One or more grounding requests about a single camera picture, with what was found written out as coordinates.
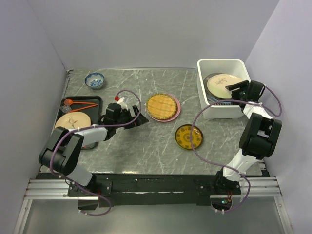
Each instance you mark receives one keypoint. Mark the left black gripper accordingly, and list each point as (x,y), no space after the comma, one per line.
(140,120)

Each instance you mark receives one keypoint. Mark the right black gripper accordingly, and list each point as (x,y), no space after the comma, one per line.
(243,85)

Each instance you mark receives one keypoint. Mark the cream plate with twig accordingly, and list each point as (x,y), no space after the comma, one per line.
(226,80)

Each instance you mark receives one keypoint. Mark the blue plate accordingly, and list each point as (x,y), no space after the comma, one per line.
(212,98)

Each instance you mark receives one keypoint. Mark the grey reindeer plate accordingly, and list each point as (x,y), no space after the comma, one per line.
(207,80)

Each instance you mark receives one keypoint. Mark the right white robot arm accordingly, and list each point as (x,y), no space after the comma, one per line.
(258,139)

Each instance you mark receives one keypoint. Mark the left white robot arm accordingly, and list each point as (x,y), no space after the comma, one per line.
(61,152)

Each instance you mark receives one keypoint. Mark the white plastic bin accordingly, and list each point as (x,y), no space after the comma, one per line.
(229,66)

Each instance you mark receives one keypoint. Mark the woven bamboo plate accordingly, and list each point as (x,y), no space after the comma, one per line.
(161,105)

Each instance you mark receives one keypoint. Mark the pink plate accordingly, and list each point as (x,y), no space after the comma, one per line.
(176,112)

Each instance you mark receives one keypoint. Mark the yellow patterned plate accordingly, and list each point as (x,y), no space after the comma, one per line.
(183,135)

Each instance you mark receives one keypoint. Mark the black tray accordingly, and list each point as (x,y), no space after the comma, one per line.
(94,113)

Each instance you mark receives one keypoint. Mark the orange chopstick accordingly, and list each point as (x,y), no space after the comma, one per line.
(83,108)

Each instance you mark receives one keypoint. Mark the blue white porcelain bowl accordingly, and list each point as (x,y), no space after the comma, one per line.
(94,80)

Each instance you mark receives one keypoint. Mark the cream plate with bird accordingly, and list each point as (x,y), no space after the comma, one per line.
(73,120)

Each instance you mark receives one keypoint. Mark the orange spoon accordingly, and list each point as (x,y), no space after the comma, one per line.
(71,102)

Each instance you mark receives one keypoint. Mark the clear plastic cup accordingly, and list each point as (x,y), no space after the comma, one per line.
(65,108)

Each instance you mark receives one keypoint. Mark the black base beam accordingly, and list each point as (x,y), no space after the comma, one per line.
(140,189)

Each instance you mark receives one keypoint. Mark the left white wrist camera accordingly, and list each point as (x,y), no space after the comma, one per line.
(123,101)

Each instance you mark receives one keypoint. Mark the aluminium rail frame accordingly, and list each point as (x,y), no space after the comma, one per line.
(41,198)

